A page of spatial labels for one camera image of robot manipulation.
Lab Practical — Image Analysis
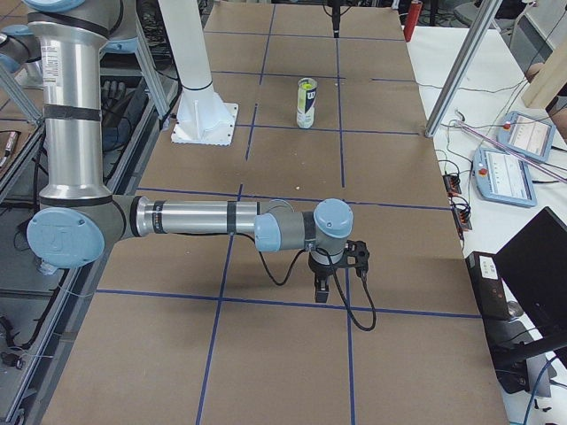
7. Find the near teach pendant tablet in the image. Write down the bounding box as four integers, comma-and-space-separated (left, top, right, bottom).
473, 147, 537, 208

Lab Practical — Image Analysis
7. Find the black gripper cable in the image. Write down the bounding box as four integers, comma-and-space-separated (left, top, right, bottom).
229, 232, 378, 331

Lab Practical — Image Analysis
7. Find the far teach pendant tablet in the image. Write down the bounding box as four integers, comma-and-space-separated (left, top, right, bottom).
497, 111, 556, 163

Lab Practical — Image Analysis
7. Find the clear tennis ball can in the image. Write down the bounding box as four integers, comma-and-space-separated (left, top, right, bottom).
296, 78, 317, 128

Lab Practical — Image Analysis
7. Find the teach pendant tablet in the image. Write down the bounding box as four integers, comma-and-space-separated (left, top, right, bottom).
497, 111, 556, 163
473, 147, 537, 208

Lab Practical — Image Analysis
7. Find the black computer box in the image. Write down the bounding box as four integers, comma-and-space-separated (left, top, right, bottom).
466, 251, 524, 321

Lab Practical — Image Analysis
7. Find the aluminium frame post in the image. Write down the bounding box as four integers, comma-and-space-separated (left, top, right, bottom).
424, 0, 502, 138

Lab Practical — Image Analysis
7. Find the black monitor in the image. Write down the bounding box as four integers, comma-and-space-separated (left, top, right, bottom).
494, 206, 566, 336

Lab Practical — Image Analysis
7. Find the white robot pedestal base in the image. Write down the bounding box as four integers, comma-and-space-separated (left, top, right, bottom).
159, 0, 238, 146

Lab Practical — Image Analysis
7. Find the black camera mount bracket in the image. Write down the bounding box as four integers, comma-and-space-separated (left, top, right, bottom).
345, 240, 370, 280

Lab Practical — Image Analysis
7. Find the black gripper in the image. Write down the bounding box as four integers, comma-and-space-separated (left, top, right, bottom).
308, 251, 348, 303

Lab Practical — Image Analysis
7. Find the red cylinder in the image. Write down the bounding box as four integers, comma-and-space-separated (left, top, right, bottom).
403, 0, 423, 43

